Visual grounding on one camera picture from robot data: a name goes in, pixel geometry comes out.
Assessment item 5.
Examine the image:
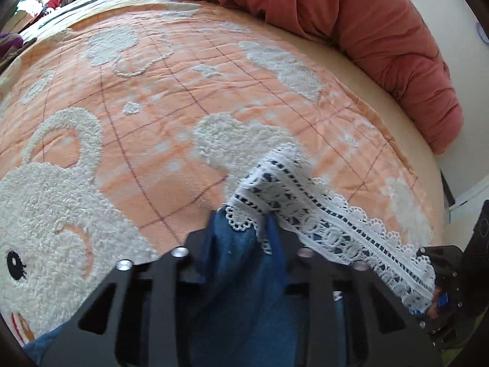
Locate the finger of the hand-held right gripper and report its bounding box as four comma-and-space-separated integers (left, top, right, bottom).
418, 292, 482, 351
416, 245, 474, 302

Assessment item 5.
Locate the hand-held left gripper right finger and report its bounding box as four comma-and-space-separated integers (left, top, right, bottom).
267, 214, 444, 367

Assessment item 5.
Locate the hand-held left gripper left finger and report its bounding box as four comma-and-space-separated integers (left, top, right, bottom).
38, 210, 216, 367

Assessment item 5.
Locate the orange white bear blanket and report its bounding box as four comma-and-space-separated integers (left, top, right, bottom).
0, 0, 449, 352

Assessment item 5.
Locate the red rolled duvet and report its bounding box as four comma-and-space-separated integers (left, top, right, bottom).
155, 0, 464, 155

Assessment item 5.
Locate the purple striped pillow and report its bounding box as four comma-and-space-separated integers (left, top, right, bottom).
0, 32, 24, 70

